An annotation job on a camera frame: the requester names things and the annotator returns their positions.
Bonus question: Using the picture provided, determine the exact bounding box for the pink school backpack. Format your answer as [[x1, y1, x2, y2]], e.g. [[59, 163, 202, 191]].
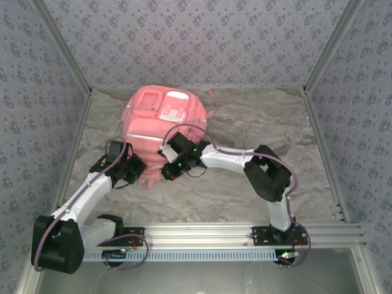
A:
[[120, 85, 220, 191]]

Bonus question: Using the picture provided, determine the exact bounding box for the small electronics board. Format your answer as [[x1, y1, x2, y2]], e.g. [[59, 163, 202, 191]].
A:
[[277, 251, 300, 264], [102, 249, 128, 261]]

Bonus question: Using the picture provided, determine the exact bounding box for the grey metal sheet panel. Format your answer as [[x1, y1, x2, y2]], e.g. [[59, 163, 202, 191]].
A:
[[18, 248, 377, 294]]

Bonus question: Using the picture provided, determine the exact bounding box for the aluminium side rail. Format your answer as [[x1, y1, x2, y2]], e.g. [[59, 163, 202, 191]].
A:
[[47, 91, 92, 224], [303, 90, 350, 223]]

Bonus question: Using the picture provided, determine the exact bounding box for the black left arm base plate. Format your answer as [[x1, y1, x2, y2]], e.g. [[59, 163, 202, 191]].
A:
[[121, 225, 145, 247]]

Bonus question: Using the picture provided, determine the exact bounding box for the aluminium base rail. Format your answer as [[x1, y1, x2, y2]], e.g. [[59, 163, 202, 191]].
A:
[[82, 222, 367, 249]]

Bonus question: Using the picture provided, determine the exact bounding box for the light blue slotted cable duct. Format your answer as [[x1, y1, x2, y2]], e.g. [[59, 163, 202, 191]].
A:
[[82, 248, 276, 263]]

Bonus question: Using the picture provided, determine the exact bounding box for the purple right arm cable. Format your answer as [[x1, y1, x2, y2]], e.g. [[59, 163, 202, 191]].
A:
[[164, 124, 312, 269]]

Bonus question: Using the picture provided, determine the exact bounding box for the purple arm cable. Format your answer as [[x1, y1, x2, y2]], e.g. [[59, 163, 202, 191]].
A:
[[164, 124, 312, 269], [33, 142, 149, 272]]

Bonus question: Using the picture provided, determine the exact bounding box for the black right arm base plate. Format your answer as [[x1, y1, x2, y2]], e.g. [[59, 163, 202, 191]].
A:
[[252, 225, 309, 247]]

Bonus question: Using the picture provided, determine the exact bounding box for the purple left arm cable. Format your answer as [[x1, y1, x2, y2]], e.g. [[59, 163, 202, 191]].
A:
[[33, 142, 149, 272]]

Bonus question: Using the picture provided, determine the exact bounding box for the aluminium frame post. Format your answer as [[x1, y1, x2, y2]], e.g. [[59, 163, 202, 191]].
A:
[[30, 0, 92, 96], [303, 0, 365, 96]]

